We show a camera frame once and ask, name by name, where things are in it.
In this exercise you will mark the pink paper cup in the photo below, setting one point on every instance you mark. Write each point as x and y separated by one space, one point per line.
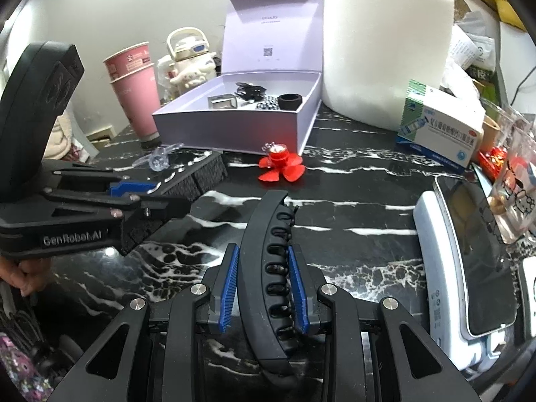
138 104
127 60

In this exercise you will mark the black banana hair clip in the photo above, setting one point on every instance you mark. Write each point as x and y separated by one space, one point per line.
268 226

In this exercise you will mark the smoky clear square case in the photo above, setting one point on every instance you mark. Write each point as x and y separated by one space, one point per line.
222 101

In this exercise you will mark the person's left hand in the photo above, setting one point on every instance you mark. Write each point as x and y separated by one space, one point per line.
25 274

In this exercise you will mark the pale blue smartphone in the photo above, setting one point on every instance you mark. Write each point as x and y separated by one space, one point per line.
473 259

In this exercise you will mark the floral fabric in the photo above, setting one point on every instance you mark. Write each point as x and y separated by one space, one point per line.
16 360

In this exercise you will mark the red packet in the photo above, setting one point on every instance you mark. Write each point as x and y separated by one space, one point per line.
494 159

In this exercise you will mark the lilac gift box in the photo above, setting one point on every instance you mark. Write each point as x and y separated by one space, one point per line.
272 29

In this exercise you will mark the clear plastic hair clip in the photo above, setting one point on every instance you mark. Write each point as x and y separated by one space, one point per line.
159 159

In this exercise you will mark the black textured case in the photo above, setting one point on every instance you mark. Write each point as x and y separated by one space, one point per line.
209 176

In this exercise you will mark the white foam block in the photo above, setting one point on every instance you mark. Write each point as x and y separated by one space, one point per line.
385 50

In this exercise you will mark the red flower hair clip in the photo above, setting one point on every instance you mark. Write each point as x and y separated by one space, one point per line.
280 165

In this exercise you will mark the clear plastic bag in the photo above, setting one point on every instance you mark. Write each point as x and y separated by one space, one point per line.
465 50

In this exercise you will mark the white plush dog figure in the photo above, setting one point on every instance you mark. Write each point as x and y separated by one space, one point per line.
194 73

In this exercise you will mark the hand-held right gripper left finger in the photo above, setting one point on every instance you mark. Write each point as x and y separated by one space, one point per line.
228 289

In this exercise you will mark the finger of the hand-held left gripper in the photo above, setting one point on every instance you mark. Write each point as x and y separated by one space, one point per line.
130 187
138 208

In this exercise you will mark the blue white medicine box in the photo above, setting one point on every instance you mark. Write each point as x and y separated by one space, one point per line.
444 134

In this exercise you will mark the brown paper cup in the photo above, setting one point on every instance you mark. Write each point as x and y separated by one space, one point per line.
490 134

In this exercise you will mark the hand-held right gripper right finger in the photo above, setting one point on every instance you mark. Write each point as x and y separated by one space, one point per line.
299 289

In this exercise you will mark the glass cup with cat print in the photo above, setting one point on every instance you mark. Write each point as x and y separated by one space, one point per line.
515 192

